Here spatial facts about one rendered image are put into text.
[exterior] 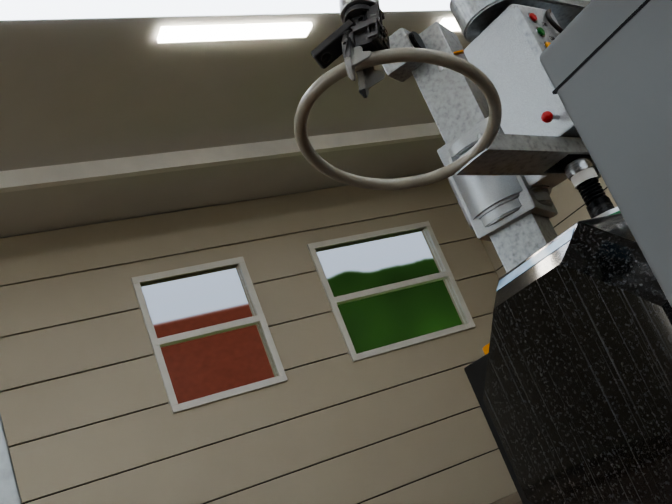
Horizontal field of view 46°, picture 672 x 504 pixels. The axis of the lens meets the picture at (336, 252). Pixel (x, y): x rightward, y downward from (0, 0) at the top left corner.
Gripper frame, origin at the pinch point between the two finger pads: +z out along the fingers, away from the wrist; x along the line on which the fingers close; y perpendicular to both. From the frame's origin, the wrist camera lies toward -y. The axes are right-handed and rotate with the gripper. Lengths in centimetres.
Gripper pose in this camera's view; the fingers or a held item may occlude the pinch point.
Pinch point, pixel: (356, 85)
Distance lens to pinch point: 172.3
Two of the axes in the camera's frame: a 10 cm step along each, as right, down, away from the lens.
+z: 0.4, 8.5, -5.3
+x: 4.5, 4.6, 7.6
